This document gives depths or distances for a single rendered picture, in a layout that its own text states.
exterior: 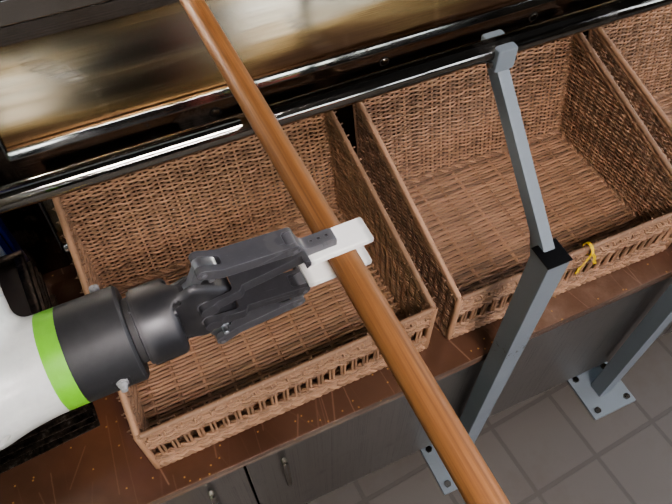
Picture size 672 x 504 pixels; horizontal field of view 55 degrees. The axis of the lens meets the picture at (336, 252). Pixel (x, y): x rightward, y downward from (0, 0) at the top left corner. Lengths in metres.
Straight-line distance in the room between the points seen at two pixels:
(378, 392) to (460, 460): 0.70
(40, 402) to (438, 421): 0.33
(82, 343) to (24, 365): 0.05
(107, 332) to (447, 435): 0.30
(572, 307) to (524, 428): 0.58
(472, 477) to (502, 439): 1.33
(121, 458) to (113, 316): 0.69
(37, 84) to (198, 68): 0.26
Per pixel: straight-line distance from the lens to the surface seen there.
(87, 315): 0.59
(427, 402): 0.55
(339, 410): 1.22
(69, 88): 1.17
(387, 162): 1.25
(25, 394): 0.59
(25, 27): 1.10
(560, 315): 1.38
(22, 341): 0.59
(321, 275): 0.64
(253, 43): 1.20
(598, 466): 1.92
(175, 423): 1.08
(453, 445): 0.54
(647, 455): 1.98
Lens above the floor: 1.71
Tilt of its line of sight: 55 degrees down
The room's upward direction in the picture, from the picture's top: straight up
